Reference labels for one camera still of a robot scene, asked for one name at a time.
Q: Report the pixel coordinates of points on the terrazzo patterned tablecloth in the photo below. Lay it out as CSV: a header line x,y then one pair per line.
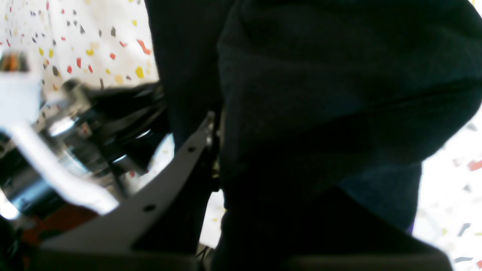
x,y
100,43

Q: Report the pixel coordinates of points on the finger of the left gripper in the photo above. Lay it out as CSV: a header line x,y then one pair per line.
x,y
73,189

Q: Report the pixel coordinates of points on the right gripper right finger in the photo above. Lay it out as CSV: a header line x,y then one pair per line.
x,y
410,255

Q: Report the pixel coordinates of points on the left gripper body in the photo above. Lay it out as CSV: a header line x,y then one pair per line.
x,y
116,137

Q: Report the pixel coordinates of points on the black t-shirt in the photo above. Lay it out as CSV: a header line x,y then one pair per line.
x,y
329,109

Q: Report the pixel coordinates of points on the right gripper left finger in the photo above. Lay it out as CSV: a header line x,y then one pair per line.
x,y
158,229

